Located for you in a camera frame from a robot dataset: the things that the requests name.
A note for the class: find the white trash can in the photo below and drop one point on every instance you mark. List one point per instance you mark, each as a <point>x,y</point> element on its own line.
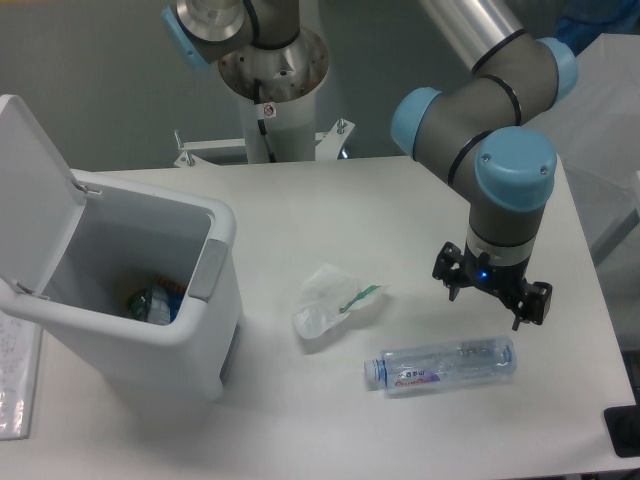
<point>138,281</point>

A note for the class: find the trash pile inside can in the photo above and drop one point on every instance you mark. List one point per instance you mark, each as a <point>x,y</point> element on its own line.
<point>157,304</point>

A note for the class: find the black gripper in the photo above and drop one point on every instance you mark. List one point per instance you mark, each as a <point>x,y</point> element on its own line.
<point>507,283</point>

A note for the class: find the blue fabric object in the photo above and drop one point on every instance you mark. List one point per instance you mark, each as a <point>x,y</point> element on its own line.
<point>582,22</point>

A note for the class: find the white trash can lid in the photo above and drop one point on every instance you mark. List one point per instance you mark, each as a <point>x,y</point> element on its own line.
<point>35,195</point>

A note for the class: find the black device at edge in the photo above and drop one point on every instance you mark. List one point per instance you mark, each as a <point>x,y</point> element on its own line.
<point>623,427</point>

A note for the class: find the clear plastic water bottle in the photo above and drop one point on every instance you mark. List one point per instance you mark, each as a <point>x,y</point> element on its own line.
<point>442,366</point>

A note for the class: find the clear plastic wrapper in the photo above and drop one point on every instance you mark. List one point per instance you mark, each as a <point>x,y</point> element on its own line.
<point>328,297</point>

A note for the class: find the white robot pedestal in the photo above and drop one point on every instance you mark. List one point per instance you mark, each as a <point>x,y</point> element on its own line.
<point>276,89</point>

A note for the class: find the grey covered box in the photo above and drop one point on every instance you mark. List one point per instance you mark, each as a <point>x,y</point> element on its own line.
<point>600,142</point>

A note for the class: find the laminated paper sheet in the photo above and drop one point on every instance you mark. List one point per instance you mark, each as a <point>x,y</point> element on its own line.
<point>20,351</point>

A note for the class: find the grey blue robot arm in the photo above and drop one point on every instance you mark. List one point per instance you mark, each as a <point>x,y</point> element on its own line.
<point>473,139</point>

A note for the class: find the white clamp bracket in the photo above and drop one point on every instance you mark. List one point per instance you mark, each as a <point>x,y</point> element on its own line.
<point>326,146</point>

